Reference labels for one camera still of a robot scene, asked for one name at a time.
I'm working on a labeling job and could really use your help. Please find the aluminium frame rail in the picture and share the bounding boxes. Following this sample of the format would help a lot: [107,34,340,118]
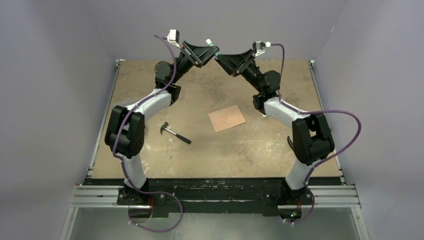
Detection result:
[70,185,361,208]

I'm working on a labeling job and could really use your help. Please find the green white glue stick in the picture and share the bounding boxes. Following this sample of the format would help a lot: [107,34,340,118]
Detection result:
[205,38,219,57]

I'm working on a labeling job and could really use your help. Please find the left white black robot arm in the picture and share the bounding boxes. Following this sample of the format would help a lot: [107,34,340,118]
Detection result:
[104,41,220,205]

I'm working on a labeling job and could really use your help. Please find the black handled pliers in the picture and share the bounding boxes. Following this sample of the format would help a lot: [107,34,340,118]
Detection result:
[287,136,295,152]

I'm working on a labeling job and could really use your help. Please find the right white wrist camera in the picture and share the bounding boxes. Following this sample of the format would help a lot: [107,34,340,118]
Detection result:
[252,41,271,57]

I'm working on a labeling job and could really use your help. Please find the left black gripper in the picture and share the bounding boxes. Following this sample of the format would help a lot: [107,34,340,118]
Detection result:
[171,41,219,85]

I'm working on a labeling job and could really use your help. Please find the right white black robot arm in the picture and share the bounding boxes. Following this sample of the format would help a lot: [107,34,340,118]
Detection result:
[216,50,335,204]

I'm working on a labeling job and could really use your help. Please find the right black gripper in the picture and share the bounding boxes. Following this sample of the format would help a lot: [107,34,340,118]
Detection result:
[216,49,264,94]

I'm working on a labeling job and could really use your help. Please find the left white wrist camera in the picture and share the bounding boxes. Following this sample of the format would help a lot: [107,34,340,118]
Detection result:
[166,29,181,49]

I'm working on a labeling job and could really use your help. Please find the brown envelope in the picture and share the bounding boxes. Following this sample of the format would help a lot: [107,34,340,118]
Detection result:
[208,105,246,133]

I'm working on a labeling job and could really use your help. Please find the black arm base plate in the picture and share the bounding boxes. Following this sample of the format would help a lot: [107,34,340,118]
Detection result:
[117,177,313,219]

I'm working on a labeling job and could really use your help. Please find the small black hammer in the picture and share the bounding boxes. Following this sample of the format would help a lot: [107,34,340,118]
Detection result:
[160,121,192,145]

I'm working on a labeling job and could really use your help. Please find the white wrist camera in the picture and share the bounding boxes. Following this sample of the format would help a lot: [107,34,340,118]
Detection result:
[166,29,181,49]
[252,41,271,57]

